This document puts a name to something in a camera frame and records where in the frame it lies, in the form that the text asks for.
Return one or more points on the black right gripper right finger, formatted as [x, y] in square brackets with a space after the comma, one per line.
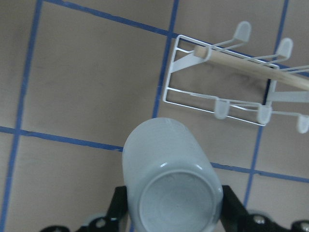
[233, 214]

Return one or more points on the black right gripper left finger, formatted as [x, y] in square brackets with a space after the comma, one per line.
[117, 214]

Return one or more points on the white wire cup rack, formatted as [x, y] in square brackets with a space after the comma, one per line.
[213, 78]

